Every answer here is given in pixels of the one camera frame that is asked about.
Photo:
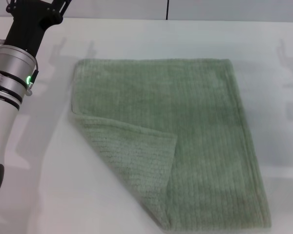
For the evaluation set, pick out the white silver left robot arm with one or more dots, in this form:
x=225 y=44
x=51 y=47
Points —
x=7 y=73

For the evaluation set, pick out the black vertical wall strip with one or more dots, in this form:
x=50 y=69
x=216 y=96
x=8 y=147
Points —
x=167 y=9

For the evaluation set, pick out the green ribbed towel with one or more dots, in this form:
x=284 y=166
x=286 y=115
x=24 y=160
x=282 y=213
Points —
x=185 y=122

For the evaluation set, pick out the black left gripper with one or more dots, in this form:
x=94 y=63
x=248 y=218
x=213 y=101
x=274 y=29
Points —
x=27 y=31

